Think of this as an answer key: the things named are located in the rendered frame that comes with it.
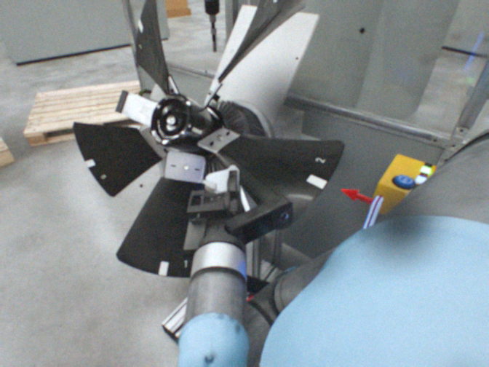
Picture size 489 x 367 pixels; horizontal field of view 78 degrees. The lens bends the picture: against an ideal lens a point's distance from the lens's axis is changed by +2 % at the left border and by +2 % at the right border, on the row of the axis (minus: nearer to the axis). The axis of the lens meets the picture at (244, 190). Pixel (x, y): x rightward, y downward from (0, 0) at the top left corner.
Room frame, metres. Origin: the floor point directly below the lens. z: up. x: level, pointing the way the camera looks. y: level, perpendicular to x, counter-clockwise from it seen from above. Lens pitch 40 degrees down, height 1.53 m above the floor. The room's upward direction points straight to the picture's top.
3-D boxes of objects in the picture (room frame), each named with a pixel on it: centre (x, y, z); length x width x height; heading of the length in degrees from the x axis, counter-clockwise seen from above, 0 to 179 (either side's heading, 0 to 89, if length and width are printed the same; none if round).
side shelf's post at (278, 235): (1.10, -0.18, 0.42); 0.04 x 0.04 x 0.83; 53
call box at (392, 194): (0.61, -0.41, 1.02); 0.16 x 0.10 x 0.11; 143
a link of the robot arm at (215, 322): (0.17, 0.03, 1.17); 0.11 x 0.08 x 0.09; 0
